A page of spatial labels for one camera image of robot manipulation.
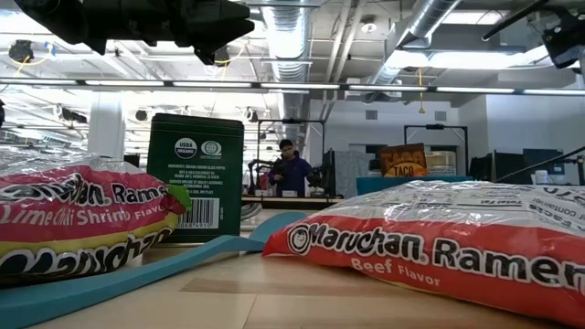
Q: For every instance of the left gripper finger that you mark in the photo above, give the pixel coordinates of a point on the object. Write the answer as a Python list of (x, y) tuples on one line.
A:
[(219, 20), (205, 52)]

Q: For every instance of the dark green pepper tin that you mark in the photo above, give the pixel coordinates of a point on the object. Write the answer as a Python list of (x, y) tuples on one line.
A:
[(196, 183)]

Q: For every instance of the taco seasoning mix packet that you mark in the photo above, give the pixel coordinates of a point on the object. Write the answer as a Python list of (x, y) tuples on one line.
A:
[(402, 162)]

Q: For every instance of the red beef ramen pack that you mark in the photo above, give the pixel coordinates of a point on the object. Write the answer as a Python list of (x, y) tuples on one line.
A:
[(434, 247)]

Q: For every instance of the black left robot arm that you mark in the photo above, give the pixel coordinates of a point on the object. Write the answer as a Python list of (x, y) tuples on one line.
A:
[(59, 18)]

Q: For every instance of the black tabletop robot arm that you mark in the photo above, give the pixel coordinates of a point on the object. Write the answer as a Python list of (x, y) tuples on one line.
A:
[(326, 171), (258, 176)]

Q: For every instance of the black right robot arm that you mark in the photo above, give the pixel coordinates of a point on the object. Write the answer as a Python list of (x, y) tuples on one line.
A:
[(566, 36)]

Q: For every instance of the black ceiling device yellow band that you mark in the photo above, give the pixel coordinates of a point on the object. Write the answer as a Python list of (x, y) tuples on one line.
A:
[(223, 57)]

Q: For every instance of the hanging linear light strip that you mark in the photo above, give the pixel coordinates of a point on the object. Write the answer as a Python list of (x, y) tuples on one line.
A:
[(297, 86)]

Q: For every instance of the white structural column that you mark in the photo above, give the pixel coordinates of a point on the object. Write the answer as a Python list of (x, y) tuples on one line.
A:
[(106, 132)]

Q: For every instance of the person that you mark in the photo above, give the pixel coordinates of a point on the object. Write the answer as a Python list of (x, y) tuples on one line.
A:
[(292, 176)]

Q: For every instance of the wooden desk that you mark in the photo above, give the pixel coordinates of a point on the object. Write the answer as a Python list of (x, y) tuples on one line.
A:
[(320, 199)]

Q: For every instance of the pink lime shrimp ramen pack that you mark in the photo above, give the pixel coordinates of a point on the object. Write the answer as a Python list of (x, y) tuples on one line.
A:
[(68, 215)]

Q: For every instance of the blue condiment bin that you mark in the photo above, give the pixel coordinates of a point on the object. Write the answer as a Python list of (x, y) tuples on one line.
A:
[(379, 187)]

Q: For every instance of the dark blue computer monitor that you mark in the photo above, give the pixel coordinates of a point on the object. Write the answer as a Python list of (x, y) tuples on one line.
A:
[(544, 154)]

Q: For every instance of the small white cup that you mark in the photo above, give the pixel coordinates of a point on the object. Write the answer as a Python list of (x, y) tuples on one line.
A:
[(541, 177)]

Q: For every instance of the wide silver spiral duct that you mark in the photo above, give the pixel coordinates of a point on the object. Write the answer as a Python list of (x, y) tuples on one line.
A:
[(288, 32)]

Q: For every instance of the slanted silver spiral duct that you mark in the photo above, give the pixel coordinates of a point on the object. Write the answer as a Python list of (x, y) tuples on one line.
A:
[(429, 18)]

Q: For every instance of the black metal rig frame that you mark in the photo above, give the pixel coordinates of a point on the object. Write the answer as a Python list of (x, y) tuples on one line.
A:
[(434, 126)]

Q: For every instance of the black aluminium table frame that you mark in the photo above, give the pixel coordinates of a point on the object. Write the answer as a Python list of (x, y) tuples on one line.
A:
[(548, 161)]

